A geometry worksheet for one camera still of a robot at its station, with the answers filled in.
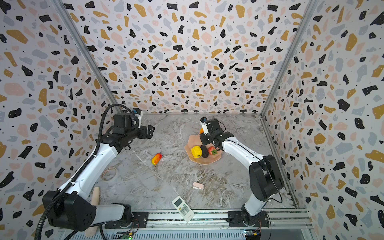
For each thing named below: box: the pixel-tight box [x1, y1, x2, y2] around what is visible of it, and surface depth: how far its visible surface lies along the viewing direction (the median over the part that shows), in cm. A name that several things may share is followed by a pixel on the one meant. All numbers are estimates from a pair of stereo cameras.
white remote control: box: [171, 195, 195, 223], surface depth 78 cm
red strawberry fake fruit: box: [208, 146, 218, 156], surface depth 97 cm
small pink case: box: [192, 182, 205, 190], surface depth 85 cm
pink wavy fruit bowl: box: [184, 133, 222, 165], surface depth 97 cm
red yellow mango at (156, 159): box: [151, 153, 162, 166], surface depth 95 cm
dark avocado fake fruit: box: [200, 145, 209, 158], surface depth 97 cm
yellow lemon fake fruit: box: [191, 145, 202, 159], surface depth 95 cm
